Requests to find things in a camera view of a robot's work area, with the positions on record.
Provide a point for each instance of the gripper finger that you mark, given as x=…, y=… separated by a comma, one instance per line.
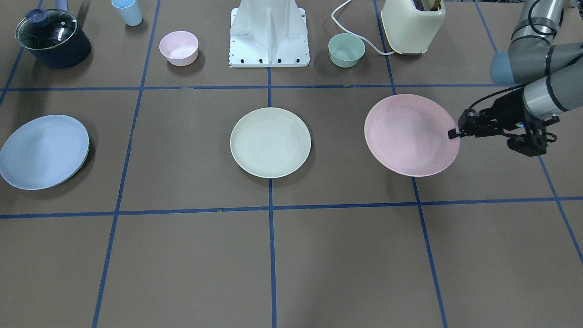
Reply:
x=454, y=133

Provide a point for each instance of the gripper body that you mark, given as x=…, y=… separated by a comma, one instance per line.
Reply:
x=509, y=110

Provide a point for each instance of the pink plate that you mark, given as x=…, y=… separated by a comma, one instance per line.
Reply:
x=408, y=134

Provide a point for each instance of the blue plate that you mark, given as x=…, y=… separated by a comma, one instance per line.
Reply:
x=44, y=152

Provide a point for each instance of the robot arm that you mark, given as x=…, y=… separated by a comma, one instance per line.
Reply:
x=543, y=80

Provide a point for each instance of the cream toaster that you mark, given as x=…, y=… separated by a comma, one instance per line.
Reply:
x=411, y=25

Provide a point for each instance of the green bowl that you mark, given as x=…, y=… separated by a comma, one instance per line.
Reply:
x=345, y=50

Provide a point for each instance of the cream white plate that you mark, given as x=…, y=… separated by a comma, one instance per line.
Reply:
x=270, y=142

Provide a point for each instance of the pink bowl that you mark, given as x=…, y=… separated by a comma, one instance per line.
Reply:
x=180, y=48

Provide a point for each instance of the light blue cup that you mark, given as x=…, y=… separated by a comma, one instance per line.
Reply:
x=129, y=11

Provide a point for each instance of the dark blue pot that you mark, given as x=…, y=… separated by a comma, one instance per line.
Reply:
x=69, y=54

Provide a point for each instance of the glass pot lid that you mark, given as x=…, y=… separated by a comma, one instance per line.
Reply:
x=43, y=29

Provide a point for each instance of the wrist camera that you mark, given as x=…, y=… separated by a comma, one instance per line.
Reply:
x=532, y=143

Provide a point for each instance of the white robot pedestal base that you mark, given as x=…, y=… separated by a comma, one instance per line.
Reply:
x=268, y=34

